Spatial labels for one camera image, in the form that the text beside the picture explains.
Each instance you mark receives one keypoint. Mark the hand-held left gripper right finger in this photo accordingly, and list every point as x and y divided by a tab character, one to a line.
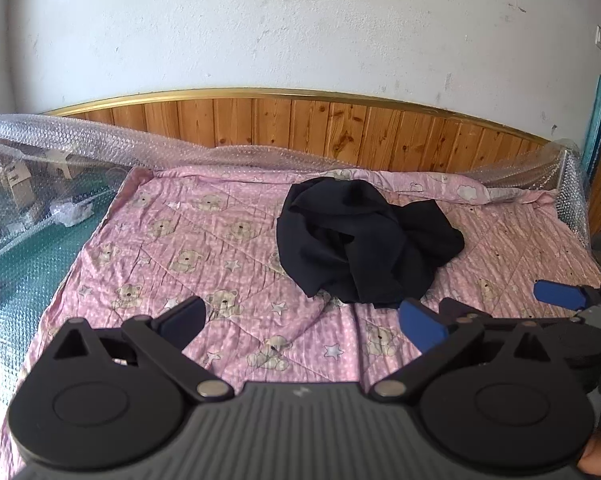
420	325

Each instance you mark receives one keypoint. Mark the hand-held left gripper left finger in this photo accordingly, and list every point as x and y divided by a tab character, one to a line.
183	322

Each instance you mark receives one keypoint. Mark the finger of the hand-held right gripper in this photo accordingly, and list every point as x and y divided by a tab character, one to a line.
555	292

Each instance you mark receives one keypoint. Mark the black pants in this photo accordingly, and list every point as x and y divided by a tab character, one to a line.
340	240

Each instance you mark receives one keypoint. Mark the pink bear-print blanket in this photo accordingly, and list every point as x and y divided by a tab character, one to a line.
180	240

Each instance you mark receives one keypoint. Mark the white plastic packet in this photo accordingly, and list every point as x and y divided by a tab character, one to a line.
73	212

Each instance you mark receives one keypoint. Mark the teal rolled mat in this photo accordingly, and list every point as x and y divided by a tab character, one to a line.
598	120

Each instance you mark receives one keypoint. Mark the cardboard box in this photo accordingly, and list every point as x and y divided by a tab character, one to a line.
18	180
63	162

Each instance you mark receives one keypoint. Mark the wooden headboard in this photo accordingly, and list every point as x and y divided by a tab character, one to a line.
330	125

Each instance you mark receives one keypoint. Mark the clear bubble wrap sheet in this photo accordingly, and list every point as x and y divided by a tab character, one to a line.
55	130

